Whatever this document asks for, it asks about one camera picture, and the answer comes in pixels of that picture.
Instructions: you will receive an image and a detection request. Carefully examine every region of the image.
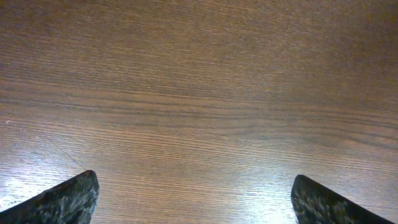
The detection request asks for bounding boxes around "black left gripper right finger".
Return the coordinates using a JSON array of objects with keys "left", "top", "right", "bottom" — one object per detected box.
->
[{"left": 290, "top": 175, "right": 393, "bottom": 224}]

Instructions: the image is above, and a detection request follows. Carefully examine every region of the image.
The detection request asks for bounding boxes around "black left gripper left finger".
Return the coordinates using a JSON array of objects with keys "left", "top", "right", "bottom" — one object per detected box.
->
[{"left": 1, "top": 170, "right": 100, "bottom": 224}]

